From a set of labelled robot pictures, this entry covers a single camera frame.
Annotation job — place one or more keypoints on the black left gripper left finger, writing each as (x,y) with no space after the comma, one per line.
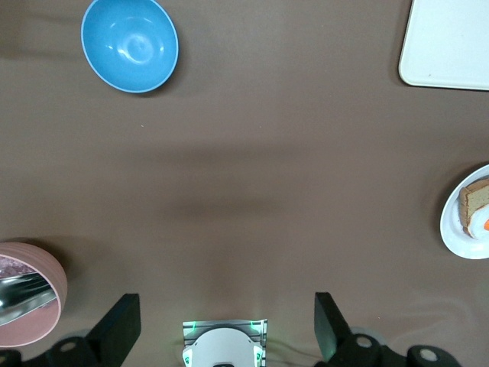
(114,329)

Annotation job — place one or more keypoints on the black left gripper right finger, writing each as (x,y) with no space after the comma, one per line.
(332,329)

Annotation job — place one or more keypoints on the white round plate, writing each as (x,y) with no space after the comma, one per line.
(454,233)

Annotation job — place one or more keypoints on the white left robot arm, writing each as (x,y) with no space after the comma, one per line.
(223,346)

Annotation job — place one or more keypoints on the pink ribbed bowl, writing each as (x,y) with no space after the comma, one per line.
(38,325)

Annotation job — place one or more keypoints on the metal spoon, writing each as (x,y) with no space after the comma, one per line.
(23,294)

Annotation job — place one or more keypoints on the toy fried egg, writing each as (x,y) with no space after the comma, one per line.
(479,225)

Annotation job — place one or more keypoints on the brown bread slice under egg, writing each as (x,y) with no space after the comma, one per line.
(471,197)

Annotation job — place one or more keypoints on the blue bowl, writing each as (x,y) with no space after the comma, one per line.
(130,46)

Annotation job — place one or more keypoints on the cream tray with bear print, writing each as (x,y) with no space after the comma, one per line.
(447,42)

